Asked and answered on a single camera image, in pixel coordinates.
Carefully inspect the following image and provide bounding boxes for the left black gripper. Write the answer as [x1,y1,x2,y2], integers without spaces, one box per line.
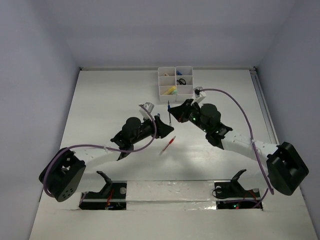
[130,114,173,145]

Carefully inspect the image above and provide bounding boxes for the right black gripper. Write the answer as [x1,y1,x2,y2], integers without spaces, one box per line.
[168,98,210,133]

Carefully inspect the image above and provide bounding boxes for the blue gel pen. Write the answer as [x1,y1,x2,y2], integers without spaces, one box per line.
[167,100,172,127]

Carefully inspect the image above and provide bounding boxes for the red gel pen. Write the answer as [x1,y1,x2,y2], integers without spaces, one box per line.
[159,136,176,156]

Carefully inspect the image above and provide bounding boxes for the black handled scissors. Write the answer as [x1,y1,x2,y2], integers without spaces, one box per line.
[176,78,187,86]

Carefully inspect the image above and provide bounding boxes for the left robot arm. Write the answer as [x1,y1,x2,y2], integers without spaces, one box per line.
[38,116,174,202]

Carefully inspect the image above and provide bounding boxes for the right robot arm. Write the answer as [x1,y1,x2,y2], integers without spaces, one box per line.
[168,99,309,196]

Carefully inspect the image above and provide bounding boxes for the left white compartment organizer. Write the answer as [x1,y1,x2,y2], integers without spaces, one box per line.
[157,66,176,103]

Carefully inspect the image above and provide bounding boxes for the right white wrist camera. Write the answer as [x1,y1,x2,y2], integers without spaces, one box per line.
[192,86,207,105]

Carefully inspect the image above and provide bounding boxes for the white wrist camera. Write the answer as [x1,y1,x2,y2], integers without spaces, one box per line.
[192,86,207,105]
[139,102,155,120]

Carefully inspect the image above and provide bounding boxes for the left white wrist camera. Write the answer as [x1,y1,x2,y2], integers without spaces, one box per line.
[139,102,155,120]

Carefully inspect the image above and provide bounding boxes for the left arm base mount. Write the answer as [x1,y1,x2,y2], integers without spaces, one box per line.
[78,171,127,211]

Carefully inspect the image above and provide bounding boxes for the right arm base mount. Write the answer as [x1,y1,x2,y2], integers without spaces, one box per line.
[211,169,263,210]

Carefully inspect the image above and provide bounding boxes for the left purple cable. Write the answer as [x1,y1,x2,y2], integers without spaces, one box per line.
[42,104,158,198]

